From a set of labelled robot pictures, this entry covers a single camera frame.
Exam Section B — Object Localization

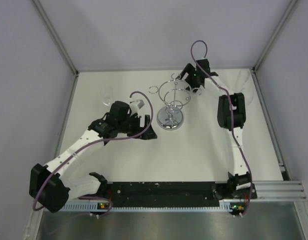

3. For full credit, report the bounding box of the chrome wine glass rack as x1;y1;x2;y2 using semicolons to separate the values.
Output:
148;73;201;131

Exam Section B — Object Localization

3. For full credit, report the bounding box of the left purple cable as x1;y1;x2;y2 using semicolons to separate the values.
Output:
31;91;155;212

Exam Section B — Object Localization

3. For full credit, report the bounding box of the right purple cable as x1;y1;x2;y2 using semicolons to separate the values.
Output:
190;39;253;216

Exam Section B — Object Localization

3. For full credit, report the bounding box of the clear fluted wine glass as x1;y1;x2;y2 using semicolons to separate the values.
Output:
234;69;250;93

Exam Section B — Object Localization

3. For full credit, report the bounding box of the purple cable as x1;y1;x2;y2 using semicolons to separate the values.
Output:
190;39;253;216
31;91;155;212

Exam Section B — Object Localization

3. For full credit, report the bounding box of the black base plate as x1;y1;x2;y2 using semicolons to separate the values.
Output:
95;181;257;208

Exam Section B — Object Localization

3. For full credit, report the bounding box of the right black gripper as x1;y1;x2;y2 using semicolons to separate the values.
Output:
175;64;199;93

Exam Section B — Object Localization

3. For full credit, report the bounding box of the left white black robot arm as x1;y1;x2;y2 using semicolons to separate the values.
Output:
29;100;157;213

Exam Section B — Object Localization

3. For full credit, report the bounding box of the aluminium frame post right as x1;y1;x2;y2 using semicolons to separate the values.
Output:
252;0;300;73

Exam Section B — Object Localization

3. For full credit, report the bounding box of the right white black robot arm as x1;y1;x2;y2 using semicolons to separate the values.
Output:
177;58;253;199

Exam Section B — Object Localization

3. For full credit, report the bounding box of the aluminium frame post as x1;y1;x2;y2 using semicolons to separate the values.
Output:
252;0;300;73
30;0;78;76

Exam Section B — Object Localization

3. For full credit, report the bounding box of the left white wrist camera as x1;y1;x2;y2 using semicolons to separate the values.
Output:
129;99;145;113

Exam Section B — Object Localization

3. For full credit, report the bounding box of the aluminium frame post left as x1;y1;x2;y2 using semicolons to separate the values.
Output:
30;0;78;76

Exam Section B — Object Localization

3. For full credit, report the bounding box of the grey slotted cable duct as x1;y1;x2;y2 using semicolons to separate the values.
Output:
60;201;244;213

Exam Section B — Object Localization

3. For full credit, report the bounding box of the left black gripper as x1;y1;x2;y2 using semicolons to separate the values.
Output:
117;113;157;140

